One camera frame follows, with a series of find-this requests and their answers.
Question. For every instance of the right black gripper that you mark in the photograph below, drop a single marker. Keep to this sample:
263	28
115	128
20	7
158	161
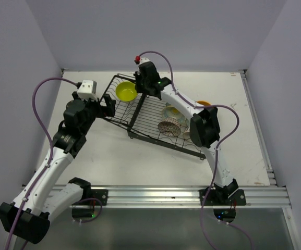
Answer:
139	89

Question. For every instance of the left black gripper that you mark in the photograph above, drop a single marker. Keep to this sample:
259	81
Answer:
104	111

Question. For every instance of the lime green bowl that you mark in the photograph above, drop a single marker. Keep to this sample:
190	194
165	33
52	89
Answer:
125	91

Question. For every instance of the white blue leaf bowl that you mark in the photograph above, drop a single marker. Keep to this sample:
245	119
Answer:
186	134

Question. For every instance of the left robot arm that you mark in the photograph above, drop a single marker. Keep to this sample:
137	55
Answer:
30	214

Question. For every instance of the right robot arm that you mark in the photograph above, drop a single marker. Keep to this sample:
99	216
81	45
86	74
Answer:
203	123

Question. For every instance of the teal striped yellow bowl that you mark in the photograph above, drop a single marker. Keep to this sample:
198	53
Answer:
172	112

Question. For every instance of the red patterned bowl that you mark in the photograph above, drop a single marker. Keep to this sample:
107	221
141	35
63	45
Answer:
169	127

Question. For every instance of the orange yellow bowl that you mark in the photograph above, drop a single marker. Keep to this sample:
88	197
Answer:
203	103

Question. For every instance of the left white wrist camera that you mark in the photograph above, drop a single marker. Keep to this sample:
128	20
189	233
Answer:
87	90

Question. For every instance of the black wire dish rack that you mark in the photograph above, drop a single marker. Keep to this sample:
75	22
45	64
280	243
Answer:
140	118

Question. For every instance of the aluminium mounting rail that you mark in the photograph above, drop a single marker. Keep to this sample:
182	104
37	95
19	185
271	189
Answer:
189	197

